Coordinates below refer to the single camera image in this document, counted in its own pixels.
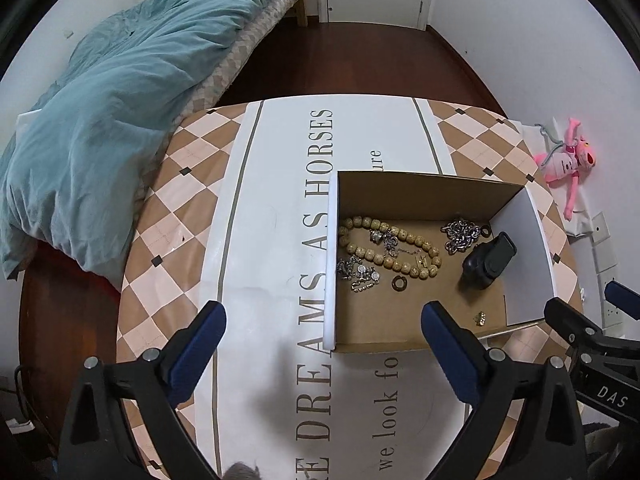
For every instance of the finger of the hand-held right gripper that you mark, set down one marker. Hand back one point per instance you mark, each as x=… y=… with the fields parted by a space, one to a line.
x=625 y=300
x=570 y=322

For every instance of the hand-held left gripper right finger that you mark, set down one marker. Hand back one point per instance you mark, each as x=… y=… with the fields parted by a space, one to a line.
x=447 y=350

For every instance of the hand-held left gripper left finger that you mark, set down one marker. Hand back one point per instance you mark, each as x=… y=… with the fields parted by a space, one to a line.
x=197 y=350

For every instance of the white cardboard box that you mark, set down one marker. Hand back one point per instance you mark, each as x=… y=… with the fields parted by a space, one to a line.
x=380 y=320

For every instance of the black smart band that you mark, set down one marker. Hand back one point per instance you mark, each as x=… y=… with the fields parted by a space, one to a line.
x=487 y=260

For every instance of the white tote bag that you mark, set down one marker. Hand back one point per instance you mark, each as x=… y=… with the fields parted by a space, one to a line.
x=580 y=220

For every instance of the pink plush toy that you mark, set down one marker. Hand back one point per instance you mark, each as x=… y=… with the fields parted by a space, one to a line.
x=567 y=160

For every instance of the checkered printed tablecloth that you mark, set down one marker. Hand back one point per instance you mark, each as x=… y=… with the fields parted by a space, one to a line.
x=280 y=160

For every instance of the teal duvet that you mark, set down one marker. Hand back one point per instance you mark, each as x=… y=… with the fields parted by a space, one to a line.
x=110 y=120

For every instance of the wooden bed leg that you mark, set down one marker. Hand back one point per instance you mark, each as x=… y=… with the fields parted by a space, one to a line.
x=301 y=10

